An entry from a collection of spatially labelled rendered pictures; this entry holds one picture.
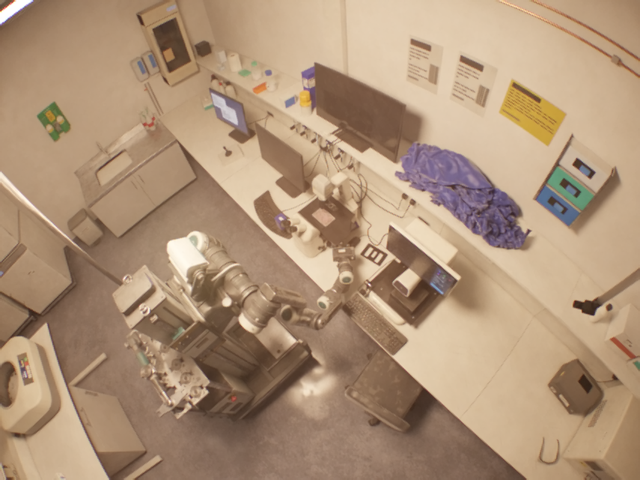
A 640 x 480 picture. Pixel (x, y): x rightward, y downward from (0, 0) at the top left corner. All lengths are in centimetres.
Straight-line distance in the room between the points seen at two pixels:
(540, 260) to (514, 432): 104
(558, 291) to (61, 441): 326
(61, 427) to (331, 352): 224
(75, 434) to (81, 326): 173
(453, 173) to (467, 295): 83
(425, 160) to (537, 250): 82
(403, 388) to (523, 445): 91
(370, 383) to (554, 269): 134
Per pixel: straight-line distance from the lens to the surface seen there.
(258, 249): 319
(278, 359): 242
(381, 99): 181
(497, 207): 185
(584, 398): 228
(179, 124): 376
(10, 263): 383
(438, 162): 182
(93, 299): 397
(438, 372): 200
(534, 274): 184
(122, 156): 392
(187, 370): 169
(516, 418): 219
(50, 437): 277
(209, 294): 144
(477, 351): 211
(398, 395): 221
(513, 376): 219
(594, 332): 196
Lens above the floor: 267
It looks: 59 degrees down
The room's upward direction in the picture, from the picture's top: 9 degrees counter-clockwise
